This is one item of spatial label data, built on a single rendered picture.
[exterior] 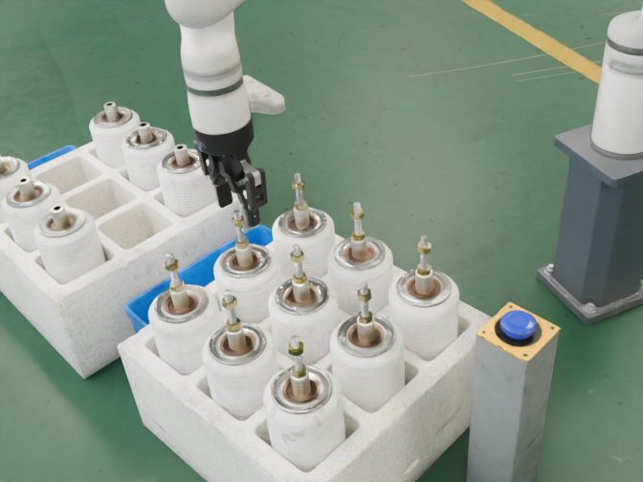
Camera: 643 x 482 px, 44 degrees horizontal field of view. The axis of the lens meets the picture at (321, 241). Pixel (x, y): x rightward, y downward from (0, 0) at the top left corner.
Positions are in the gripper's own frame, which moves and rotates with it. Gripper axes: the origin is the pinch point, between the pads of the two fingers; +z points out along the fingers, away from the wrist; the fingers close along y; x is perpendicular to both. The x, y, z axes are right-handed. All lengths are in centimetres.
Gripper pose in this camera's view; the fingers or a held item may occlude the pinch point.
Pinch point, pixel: (237, 208)
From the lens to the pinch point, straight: 110.0
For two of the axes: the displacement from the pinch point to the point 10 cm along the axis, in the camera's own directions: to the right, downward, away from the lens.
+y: 6.2, 4.6, -6.4
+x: 7.8, -4.4, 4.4
